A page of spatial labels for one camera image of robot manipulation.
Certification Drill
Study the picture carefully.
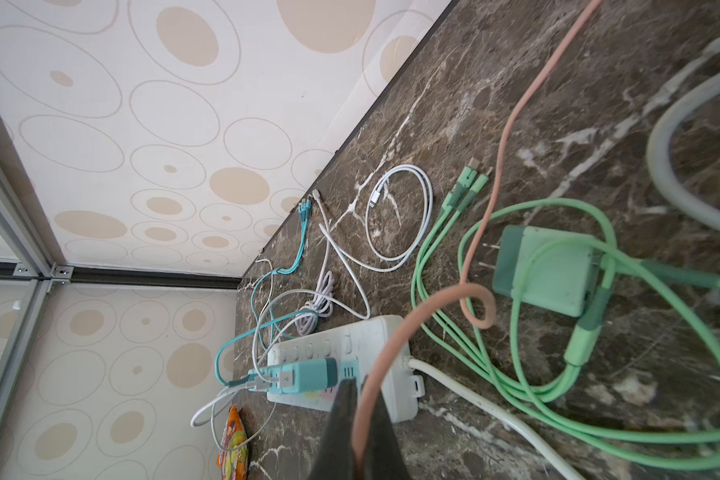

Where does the orange snack bag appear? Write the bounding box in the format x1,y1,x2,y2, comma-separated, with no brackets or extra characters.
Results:
216,406,248,480

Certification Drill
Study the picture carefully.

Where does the white multicolour power strip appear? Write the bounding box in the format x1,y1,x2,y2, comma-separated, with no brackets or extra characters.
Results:
264,315,425,423

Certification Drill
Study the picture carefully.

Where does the green cable bundle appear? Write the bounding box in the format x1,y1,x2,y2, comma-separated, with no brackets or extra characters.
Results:
410,157,720,471

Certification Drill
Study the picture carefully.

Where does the light green charger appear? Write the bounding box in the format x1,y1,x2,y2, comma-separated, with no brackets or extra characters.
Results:
492,225,597,318

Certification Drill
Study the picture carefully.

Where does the pink cable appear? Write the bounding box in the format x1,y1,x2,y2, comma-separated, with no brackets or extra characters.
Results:
350,0,604,475

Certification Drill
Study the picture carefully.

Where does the left diagonal aluminium bar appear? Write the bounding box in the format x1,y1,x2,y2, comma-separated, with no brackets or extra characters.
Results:
0,146,56,470

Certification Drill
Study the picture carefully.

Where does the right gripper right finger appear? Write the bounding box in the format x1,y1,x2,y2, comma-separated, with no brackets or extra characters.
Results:
362,394,411,480

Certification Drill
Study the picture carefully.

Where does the teal usb cable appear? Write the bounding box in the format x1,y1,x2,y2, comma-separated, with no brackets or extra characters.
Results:
214,197,319,388

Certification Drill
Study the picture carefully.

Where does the thick white power cord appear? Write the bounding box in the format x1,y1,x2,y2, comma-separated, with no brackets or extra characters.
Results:
407,59,720,480

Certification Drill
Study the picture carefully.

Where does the white grey cable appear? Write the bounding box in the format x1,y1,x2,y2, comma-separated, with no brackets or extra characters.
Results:
251,163,434,385

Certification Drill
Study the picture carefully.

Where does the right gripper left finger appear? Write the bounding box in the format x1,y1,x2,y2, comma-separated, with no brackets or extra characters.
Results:
308,379,357,480

